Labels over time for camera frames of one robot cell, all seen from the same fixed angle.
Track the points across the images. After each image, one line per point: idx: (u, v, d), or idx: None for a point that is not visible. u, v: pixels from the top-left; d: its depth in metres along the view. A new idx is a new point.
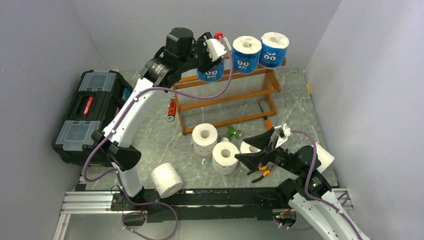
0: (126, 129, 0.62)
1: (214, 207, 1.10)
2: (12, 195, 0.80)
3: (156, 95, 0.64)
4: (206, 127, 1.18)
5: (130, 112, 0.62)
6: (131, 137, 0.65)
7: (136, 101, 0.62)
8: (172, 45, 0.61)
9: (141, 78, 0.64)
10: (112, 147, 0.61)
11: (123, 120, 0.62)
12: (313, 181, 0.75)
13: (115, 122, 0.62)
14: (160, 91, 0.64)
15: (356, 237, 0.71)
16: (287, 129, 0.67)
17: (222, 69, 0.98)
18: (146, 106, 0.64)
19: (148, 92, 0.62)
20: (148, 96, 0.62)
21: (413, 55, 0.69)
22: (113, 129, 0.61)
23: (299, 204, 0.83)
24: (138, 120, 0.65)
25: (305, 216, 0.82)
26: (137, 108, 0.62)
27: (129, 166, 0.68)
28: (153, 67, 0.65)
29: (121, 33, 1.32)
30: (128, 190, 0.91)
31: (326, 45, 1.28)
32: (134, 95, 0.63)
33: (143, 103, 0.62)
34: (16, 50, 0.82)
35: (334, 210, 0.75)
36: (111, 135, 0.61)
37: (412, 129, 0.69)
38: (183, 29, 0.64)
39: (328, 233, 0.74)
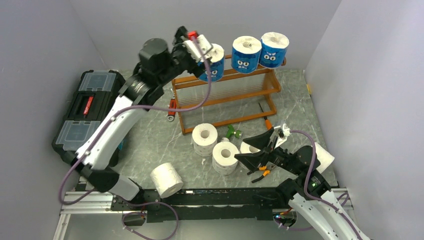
0: (100, 150, 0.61)
1: (214, 207, 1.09)
2: (12, 195, 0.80)
3: (136, 113, 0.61)
4: (206, 127, 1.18)
5: (105, 133, 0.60)
6: (107, 156, 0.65)
7: (113, 121, 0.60)
8: (145, 62, 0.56)
9: (119, 96, 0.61)
10: (86, 168, 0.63)
11: (98, 140, 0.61)
12: (313, 181, 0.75)
13: (90, 142, 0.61)
14: (140, 110, 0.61)
15: (356, 237, 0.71)
16: (287, 130, 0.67)
17: (222, 69, 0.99)
18: (124, 126, 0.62)
19: (126, 111, 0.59)
20: (126, 116, 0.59)
21: (413, 54, 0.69)
22: (87, 150, 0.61)
23: (299, 203, 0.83)
24: (114, 140, 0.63)
25: (304, 216, 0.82)
26: (113, 128, 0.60)
27: (103, 187, 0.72)
28: (132, 86, 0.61)
29: (121, 34, 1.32)
30: (127, 196, 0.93)
31: (326, 45, 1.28)
32: (111, 114, 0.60)
33: (119, 124, 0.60)
34: (16, 50, 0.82)
35: (334, 209, 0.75)
36: (84, 156, 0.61)
37: (412, 129, 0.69)
38: (156, 40, 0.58)
39: (328, 233, 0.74)
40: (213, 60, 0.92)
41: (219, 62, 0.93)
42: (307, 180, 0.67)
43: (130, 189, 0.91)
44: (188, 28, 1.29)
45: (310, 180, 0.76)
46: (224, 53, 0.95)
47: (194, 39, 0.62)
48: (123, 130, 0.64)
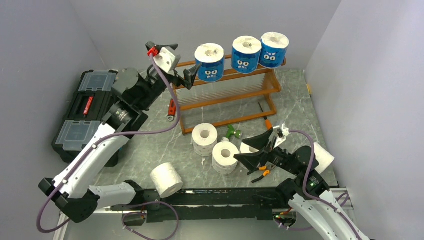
0: (79, 179, 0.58)
1: (214, 207, 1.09)
2: (12, 195, 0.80)
3: (119, 140, 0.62)
4: (206, 127, 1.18)
5: (86, 161, 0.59)
6: (85, 186, 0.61)
7: (94, 148, 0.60)
8: (119, 95, 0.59)
9: (102, 124, 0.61)
10: (60, 199, 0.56)
11: (77, 168, 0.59)
12: (311, 181, 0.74)
13: (69, 171, 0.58)
14: (122, 138, 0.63)
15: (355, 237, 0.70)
16: (286, 130, 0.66)
17: (222, 69, 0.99)
18: (106, 153, 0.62)
19: (109, 138, 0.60)
20: (108, 143, 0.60)
21: (413, 54, 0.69)
22: (65, 179, 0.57)
23: (299, 204, 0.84)
24: (94, 169, 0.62)
25: (305, 216, 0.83)
26: (95, 155, 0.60)
27: (80, 218, 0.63)
28: (116, 114, 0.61)
29: (121, 34, 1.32)
30: (123, 201, 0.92)
31: (326, 45, 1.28)
32: (93, 142, 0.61)
33: (101, 151, 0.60)
34: (16, 50, 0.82)
35: (332, 209, 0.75)
36: (61, 185, 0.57)
37: (412, 129, 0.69)
38: (128, 72, 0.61)
39: (328, 233, 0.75)
40: (213, 59, 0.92)
41: (219, 62, 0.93)
42: (304, 180, 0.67)
43: (127, 193, 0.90)
44: (187, 28, 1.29)
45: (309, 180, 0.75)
46: (224, 53, 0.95)
47: (151, 56, 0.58)
48: (103, 159, 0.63)
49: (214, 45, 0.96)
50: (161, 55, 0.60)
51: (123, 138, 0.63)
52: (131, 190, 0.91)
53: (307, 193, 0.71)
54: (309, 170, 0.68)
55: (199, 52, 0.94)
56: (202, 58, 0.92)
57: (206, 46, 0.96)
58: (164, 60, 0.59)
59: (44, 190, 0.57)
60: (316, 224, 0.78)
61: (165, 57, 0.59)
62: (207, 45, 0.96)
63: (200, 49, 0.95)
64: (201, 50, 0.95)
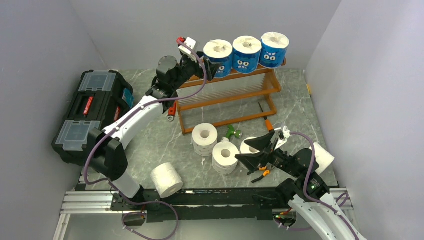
0: (129, 129, 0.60)
1: (214, 207, 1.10)
2: (11, 194, 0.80)
3: (158, 109, 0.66)
4: (206, 127, 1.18)
5: (135, 116, 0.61)
6: (127, 142, 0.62)
7: (142, 109, 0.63)
8: (163, 75, 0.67)
9: (146, 95, 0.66)
10: (113, 141, 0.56)
11: (127, 121, 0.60)
12: (312, 183, 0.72)
13: (118, 123, 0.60)
14: (161, 108, 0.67)
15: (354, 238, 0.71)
16: (287, 132, 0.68)
17: (229, 66, 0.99)
18: (149, 116, 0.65)
19: (153, 104, 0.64)
20: (154, 107, 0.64)
21: (412, 53, 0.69)
22: (116, 127, 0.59)
23: (300, 205, 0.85)
24: (138, 127, 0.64)
25: (305, 217, 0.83)
26: (141, 115, 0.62)
27: (113, 174, 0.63)
28: (156, 91, 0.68)
29: (121, 33, 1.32)
30: (127, 196, 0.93)
31: (326, 46, 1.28)
32: (140, 104, 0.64)
33: (148, 112, 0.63)
34: (16, 50, 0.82)
35: (332, 211, 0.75)
36: (113, 131, 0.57)
37: (413, 130, 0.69)
38: (168, 59, 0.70)
39: (327, 234, 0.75)
40: (221, 56, 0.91)
41: (227, 58, 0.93)
42: (305, 182, 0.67)
43: (132, 188, 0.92)
44: (188, 28, 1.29)
45: (309, 182, 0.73)
46: (232, 50, 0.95)
47: (180, 42, 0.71)
48: (145, 122, 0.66)
49: (222, 42, 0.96)
50: (186, 42, 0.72)
51: (160, 109, 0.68)
52: (135, 183, 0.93)
53: (308, 196, 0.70)
54: (310, 172, 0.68)
55: (207, 47, 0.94)
56: (209, 53, 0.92)
57: (215, 42, 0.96)
58: (188, 45, 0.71)
59: (94, 136, 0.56)
60: (315, 224, 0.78)
61: (189, 43, 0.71)
62: (216, 41, 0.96)
63: (208, 44, 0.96)
64: (210, 46, 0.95)
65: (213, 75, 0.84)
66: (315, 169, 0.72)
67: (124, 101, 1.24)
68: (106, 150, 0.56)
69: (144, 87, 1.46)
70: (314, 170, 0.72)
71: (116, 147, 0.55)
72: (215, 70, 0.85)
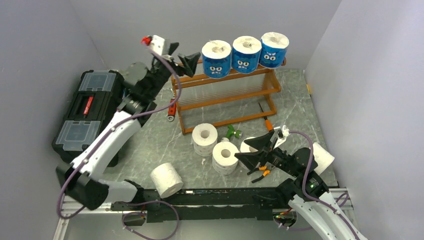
0: (99, 159, 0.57)
1: (214, 207, 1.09)
2: (11, 193, 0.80)
3: (134, 126, 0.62)
4: (206, 127, 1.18)
5: (106, 141, 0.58)
6: (103, 168, 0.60)
7: (113, 131, 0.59)
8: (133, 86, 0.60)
9: (118, 111, 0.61)
10: (81, 177, 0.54)
11: (97, 149, 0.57)
12: (311, 182, 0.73)
13: (88, 152, 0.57)
14: (137, 123, 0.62)
15: (354, 238, 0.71)
16: (286, 130, 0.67)
17: (227, 66, 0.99)
18: (123, 136, 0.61)
19: (126, 122, 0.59)
20: (126, 126, 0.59)
21: (412, 53, 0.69)
22: (85, 159, 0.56)
23: (299, 204, 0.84)
24: (112, 150, 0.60)
25: (305, 217, 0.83)
26: (113, 138, 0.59)
27: (95, 203, 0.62)
28: (130, 103, 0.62)
29: (121, 33, 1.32)
30: (125, 200, 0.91)
31: (326, 46, 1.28)
32: (111, 125, 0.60)
33: (120, 133, 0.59)
34: (16, 50, 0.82)
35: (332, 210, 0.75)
36: (81, 165, 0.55)
37: (412, 131, 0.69)
38: (137, 66, 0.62)
39: (328, 234, 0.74)
40: (218, 56, 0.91)
41: (225, 59, 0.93)
42: (304, 181, 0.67)
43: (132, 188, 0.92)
44: (188, 28, 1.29)
45: (308, 181, 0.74)
46: (231, 50, 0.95)
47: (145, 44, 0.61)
48: (120, 142, 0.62)
49: (222, 42, 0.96)
50: (153, 42, 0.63)
51: (138, 124, 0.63)
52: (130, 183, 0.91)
53: (306, 194, 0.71)
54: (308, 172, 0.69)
55: (206, 48, 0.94)
56: (208, 53, 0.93)
57: (215, 42, 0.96)
58: (155, 46, 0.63)
59: (62, 171, 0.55)
60: (315, 224, 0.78)
61: (156, 42, 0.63)
62: (216, 41, 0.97)
63: (208, 44, 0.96)
64: (210, 46, 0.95)
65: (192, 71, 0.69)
66: (314, 168, 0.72)
67: None
68: (77, 186, 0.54)
69: None
70: (312, 169, 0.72)
71: (86, 183, 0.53)
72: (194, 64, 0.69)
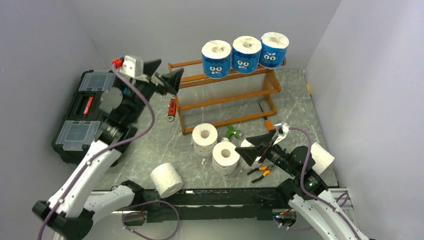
0: (76, 197, 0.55)
1: (214, 207, 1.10)
2: (11, 193, 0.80)
3: (113, 155, 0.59)
4: (206, 127, 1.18)
5: (82, 176, 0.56)
6: (82, 203, 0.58)
7: (89, 165, 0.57)
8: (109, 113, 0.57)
9: (94, 141, 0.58)
10: (58, 219, 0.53)
11: (73, 187, 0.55)
12: (309, 181, 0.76)
13: (64, 190, 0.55)
14: (115, 152, 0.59)
15: (354, 237, 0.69)
16: (285, 128, 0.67)
17: (227, 66, 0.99)
18: (101, 168, 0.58)
19: (102, 154, 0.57)
20: (103, 158, 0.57)
21: (412, 53, 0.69)
22: (61, 198, 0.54)
23: (299, 204, 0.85)
24: (91, 184, 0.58)
25: (306, 218, 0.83)
26: (90, 173, 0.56)
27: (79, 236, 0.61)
28: (107, 130, 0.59)
29: (121, 34, 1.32)
30: (125, 203, 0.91)
31: (325, 46, 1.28)
32: (87, 158, 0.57)
33: (96, 166, 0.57)
34: (16, 50, 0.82)
35: (331, 208, 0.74)
36: (57, 206, 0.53)
37: (412, 131, 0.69)
38: (111, 92, 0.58)
39: (328, 233, 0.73)
40: (218, 56, 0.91)
41: (225, 59, 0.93)
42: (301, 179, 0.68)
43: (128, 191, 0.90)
44: (188, 28, 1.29)
45: (307, 179, 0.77)
46: (231, 50, 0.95)
47: (114, 67, 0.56)
48: (99, 173, 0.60)
49: (222, 42, 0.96)
50: (125, 63, 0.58)
51: (116, 154, 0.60)
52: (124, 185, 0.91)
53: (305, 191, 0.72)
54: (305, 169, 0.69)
55: (206, 48, 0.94)
56: (207, 53, 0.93)
57: (215, 42, 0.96)
58: (127, 67, 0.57)
59: (38, 212, 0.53)
60: (315, 224, 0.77)
61: (127, 63, 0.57)
62: (216, 41, 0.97)
63: (208, 44, 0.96)
64: (210, 46, 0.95)
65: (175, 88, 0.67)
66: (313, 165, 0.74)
67: None
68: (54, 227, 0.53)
69: None
70: (310, 166, 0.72)
71: (63, 225, 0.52)
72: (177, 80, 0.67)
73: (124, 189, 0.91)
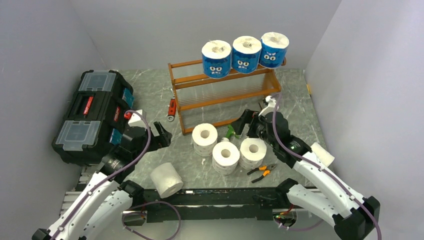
0: (75, 225, 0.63)
1: (214, 207, 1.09)
2: (11, 193, 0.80)
3: (111, 186, 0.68)
4: (206, 127, 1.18)
5: (83, 205, 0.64)
6: (78, 233, 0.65)
7: (89, 195, 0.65)
8: (126, 142, 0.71)
9: (96, 172, 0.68)
10: None
11: (72, 216, 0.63)
12: (291, 144, 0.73)
13: (64, 218, 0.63)
14: (114, 184, 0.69)
15: (344, 194, 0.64)
16: (269, 99, 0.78)
17: (227, 66, 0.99)
18: (99, 199, 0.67)
19: (103, 185, 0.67)
20: (103, 188, 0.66)
21: (412, 52, 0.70)
22: (61, 227, 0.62)
23: (296, 193, 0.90)
24: (90, 214, 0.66)
25: (305, 204, 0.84)
26: (90, 202, 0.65)
27: None
28: (109, 162, 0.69)
29: (121, 34, 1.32)
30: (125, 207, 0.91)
31: (326, 46, 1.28)
32: (88, 189, 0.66)
33: (96, 196, 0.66)
34: (16, 51, 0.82)
35: (316, 168, 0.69)
36: (57, 233, 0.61)
37: (412, 131, 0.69)
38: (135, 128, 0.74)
39: (324, 209, 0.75)
40: (218, 56, 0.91)
41: (225, 59, 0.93)
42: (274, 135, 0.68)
43: (125, 200, 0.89)
44: (187, 28, 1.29)
45: (290, 144, 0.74)
46: (231, 51, 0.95)
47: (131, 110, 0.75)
48: (97, 205, 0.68)
49: (222, 43, 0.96)
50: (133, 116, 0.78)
51: (114, 186, 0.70)
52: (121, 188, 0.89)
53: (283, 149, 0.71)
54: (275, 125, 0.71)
55: (206, 48, 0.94)
56: (208, 53, 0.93)
57: (215, 42, 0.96)
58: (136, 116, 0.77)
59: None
60: (312, 206, 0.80)
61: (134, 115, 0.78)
62: (216, 41, 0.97)
63: (208, 44, 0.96)
64: (210, 46, 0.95)
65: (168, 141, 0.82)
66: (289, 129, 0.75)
67: (124, 101, 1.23)
68: None
69: (144, 88, 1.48)
70: (283, 127, 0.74)
71: None
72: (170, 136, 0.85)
73: (120, 195, 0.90)
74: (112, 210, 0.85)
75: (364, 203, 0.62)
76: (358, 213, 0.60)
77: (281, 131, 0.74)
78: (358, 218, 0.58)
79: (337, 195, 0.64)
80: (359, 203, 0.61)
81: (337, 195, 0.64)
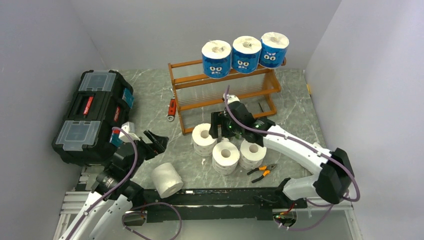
0: None
1: (214, 207, 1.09)
2: (11, 193, 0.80)
3: (107, 204, 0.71)
4: (206, 127, 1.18)
5: (81, 224, 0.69)
6: None
7: (86, 214, 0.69)
8: (118, 160, 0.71)
9: (91, 192, 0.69)
10: None
11: (72, 234, 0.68)
12: (256, 123, 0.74)
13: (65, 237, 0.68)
14: (110, 202, 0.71)
15: (311, 151, 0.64)
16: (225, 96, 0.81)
17: (227, 67, 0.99)
18: (96, 217, 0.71)
19: (98, 205, 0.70)
20: (99, 208, 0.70)
21: (411, 52, 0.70)
22: None
23: (287, 186, 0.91)
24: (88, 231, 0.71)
25: (298, 192, 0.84)
26: (87, 221, 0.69)
27: None
28: (103, 181, 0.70)
29: (121, 34, 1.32)
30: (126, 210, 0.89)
31: (326, 46, 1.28)
32: (85, 209, 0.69)
33: (93, 215, 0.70)
34: (16, 50, 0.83)
35: (282, 137, 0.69)
36: None
37: (412, 131, 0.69)
38: (127, 145, 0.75)
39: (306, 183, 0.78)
40: (218, 56, 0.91)
41: (225, 59, 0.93)
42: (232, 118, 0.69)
43: (125, 205, 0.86)
44: (187, 28, 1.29)
45: (254, 124, 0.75)
46: (231, 50, 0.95)
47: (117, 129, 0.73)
48: (94, 223, 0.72)
49: (222, 42, 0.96)
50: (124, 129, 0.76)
51: (111, 203, 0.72)
52: (122, 194, 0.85)
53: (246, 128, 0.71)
54: (229, 110, 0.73)
55: (206, 48, 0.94)
56: (207, 53, 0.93)
57: (215, 42, 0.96)
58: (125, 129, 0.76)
59: None
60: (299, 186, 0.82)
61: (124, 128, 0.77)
62: (216, 41, 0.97)
63: (207, 44, 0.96)
64: (210, 46, 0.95)
65: (165, 146, 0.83)
66: (248, 112, 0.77)
67: (124, 101, 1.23)
68: None
69: (144, 88, 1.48)
70: (242, 111, 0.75)
71: None
72: (164, 141, 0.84)
73: (120, 201, 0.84)
74: (111, 216, 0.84)
75: (332, 156, 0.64)
76: (327, 166, 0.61)
77: (241, 115, 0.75)
78: (328, 172, 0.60)
79: (305, 155, 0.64)
80: (327, 157, 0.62)
81: (305, 155, 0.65)
